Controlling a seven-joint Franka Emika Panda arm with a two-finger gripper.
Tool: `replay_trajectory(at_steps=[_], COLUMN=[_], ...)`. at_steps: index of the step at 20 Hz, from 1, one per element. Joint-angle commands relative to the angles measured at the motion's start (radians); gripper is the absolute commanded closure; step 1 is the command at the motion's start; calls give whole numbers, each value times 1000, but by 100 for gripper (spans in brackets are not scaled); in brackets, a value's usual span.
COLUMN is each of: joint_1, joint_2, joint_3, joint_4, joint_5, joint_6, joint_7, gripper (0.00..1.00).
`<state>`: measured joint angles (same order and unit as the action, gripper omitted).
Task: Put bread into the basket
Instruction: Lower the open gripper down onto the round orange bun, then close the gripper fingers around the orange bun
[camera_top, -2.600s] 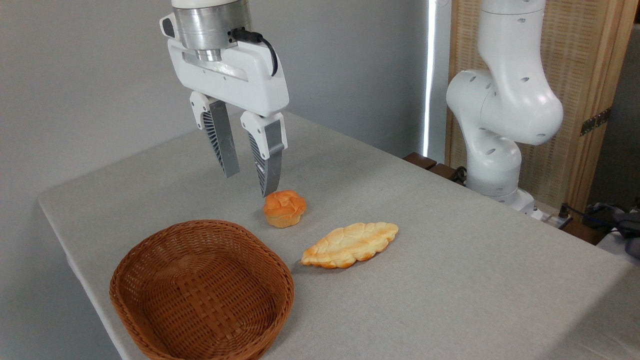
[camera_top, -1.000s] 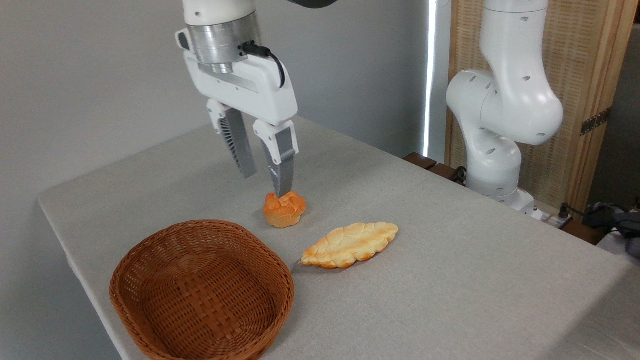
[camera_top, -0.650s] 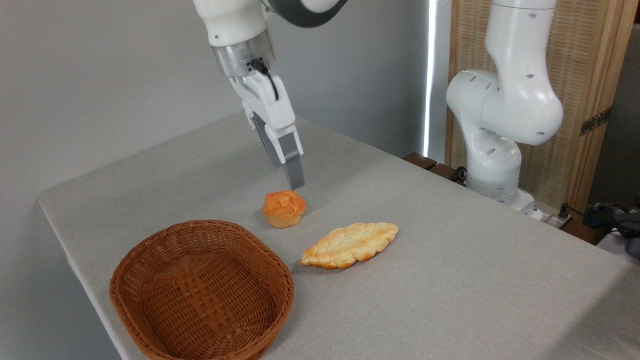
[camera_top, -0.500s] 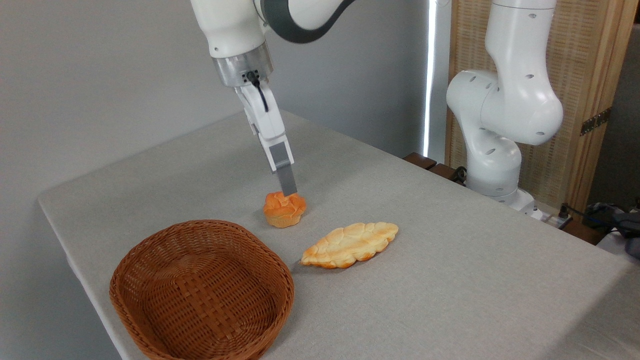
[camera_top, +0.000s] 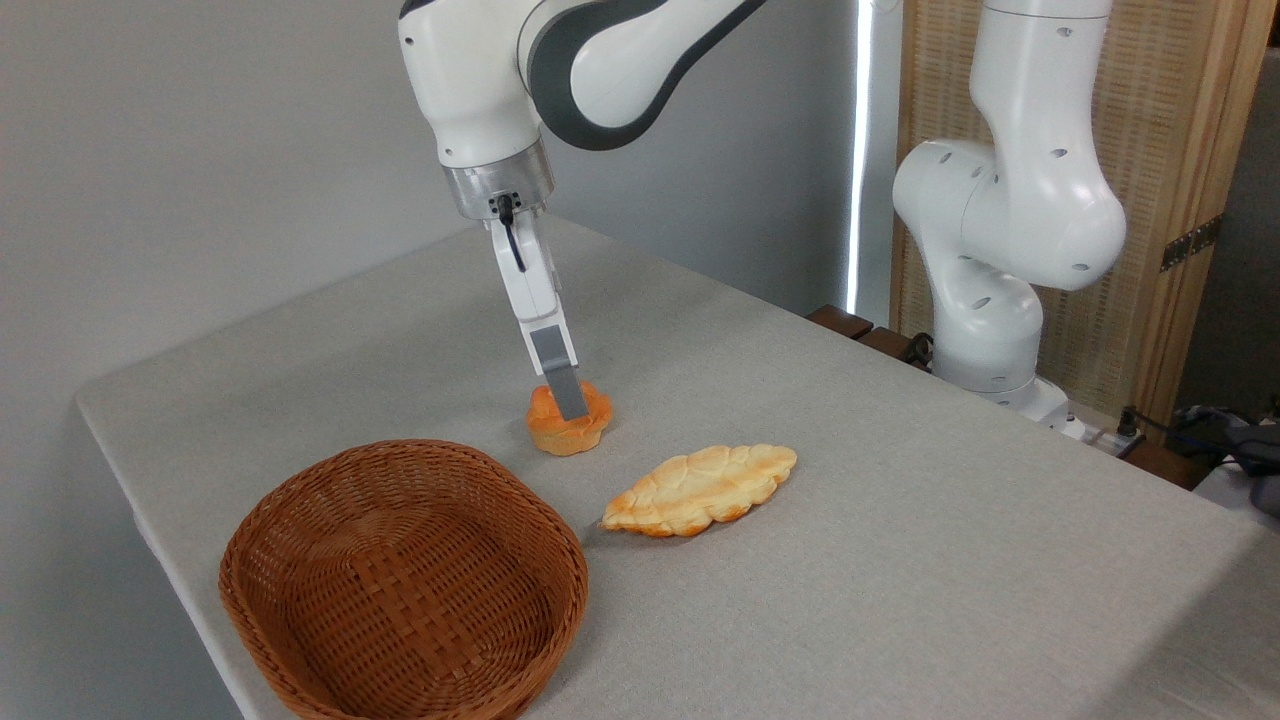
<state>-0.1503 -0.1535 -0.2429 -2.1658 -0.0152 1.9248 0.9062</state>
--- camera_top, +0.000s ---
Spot flat braided bread loaf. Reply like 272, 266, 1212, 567
601, 444, 799, 539

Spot dark wooden block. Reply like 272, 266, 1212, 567
858, 326, 918, 363
806, 305, 876, 341

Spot brown wicker basket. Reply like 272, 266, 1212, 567
218, 439, 590, 720

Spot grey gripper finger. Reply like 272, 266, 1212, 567
519, 321, 592, 423

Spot round orange bread bun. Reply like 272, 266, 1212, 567
526, 380, 614, 458

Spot dark grey bag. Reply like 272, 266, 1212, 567
1222, 418, 1280, 518

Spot white power strip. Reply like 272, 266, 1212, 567
1060, 415, 1146, 459

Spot metal screen hinge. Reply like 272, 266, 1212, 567
1160, 215, 1223, 273

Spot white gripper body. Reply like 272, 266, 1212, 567
487, 212, 567, 337

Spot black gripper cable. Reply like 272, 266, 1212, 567
496, 194, 529, 274

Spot grey tablecloth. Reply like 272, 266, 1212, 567
75, 215, 1280, 720

